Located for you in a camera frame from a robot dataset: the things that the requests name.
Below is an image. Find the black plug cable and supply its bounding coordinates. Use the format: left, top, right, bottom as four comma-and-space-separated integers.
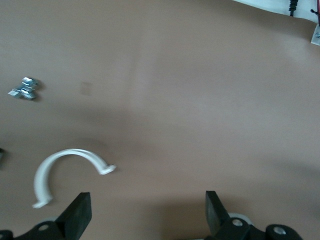
288, 0, 300, 18

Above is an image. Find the white half-ring pipe clamp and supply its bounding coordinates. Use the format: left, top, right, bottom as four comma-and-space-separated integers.
31, 148, 118, 209

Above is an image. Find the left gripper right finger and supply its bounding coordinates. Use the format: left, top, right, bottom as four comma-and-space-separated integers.
204, 190, 304, 240

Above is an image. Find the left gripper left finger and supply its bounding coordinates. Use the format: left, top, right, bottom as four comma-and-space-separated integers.
0, 191, 93, 240

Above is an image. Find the small metal table bracket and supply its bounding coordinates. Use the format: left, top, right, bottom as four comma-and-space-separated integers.
310, 23, 320, 46

